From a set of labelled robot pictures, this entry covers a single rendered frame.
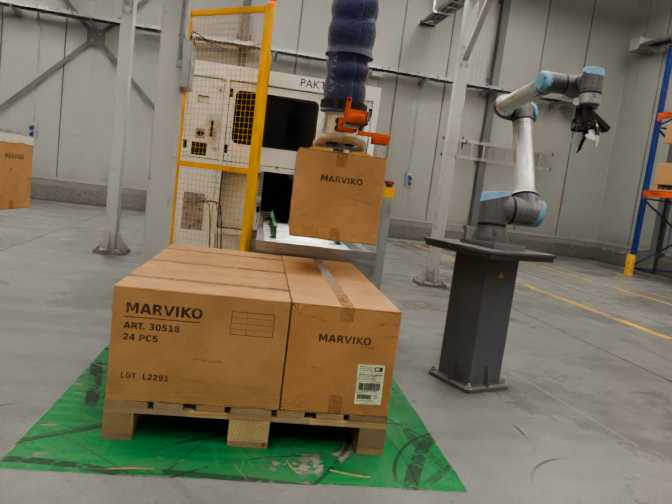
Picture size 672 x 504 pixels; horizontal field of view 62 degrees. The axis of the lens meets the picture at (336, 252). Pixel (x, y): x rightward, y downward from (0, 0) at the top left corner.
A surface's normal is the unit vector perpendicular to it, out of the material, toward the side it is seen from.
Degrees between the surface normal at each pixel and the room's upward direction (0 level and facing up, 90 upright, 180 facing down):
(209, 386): 90
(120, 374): 90
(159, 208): 88
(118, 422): 90
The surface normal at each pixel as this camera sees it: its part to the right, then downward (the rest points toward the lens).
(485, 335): 0.52, 0.16
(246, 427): 0.13, 0.13
